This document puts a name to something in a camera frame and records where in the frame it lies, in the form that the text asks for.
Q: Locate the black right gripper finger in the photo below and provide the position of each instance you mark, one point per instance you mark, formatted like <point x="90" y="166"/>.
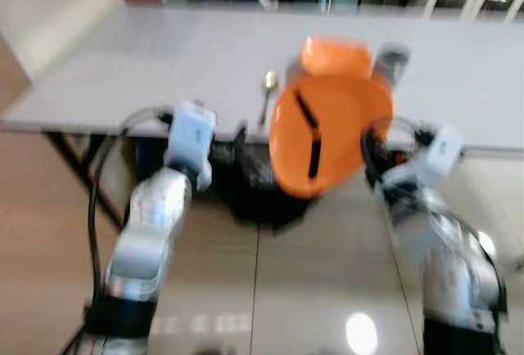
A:
<point x="314" y="157"/>
<point x="306" y="111"/>

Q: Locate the orange plastic plate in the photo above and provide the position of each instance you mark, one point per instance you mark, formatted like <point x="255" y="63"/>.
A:
<point x="348" y="114"/>

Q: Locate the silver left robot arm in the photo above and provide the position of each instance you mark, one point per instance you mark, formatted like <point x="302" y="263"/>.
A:
<point x="151" y="224"/>

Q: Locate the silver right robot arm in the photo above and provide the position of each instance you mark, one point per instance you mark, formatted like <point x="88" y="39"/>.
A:
<point x="442" y="249"/>

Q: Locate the gold metal spoon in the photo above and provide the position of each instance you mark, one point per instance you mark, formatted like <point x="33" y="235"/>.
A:
<point x="268" y="82"/>

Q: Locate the black bag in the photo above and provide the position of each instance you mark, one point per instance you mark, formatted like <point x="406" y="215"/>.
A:
<point x="262" y="206"/>

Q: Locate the orange plastic bowl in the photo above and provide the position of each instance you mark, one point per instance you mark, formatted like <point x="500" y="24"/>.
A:
<point x="336" y="56"/>

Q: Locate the grey mug with yellow print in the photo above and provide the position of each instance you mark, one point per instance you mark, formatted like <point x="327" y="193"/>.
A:
<point x="391" y="65"/>

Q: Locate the black table leg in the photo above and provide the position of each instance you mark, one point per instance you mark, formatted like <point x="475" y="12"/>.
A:
<point x="70" y="167"/>

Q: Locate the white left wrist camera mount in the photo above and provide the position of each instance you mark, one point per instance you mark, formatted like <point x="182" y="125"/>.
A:
<point x="192" y="134"/>

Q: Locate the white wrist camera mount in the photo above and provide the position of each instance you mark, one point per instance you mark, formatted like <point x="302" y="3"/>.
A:
<point x="192" y="134"/>
<point x="442" y="150"/>

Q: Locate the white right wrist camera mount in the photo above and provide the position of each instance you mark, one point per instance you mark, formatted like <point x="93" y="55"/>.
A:
<point x="442" y="150"/>

